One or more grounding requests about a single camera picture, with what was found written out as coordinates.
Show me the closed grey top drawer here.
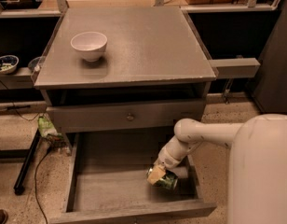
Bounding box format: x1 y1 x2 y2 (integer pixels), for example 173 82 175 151
47 99 205 133

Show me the grey left low shelf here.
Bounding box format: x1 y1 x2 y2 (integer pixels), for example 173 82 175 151
0 67 34 90

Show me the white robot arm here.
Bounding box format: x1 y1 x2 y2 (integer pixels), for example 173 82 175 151
147 114 287 224

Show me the green soda can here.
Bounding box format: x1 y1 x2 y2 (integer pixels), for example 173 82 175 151
152 170 178 189

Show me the black metal bar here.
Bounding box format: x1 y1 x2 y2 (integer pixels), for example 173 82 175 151
13 131 41 195

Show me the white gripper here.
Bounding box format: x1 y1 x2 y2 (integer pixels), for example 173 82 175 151
147 144 182 185

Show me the round drawer knob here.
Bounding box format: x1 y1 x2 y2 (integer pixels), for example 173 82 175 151
126 113 134 121

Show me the brown shoe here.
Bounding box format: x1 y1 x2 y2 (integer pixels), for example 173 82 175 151
0 209 7 224

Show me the grey wooden drawer cabinet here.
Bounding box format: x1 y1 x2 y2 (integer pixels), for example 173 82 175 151
34 7 215 146

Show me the green snack bag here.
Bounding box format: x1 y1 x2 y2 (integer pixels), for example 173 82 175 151
37 116 62 140

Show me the black floor cable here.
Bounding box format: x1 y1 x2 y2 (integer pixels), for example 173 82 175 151
34 147 54 224

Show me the blue patterned bowl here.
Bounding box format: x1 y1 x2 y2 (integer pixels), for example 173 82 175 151
0 55 19 75

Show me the white ceramic bowl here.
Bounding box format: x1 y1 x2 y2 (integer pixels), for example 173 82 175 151
71 32 108 62

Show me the open grey middle drawer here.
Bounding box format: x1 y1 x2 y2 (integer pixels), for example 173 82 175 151
49 127 216 224

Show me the clear glass bowl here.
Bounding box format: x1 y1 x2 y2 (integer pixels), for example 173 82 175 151
28 56 46 73

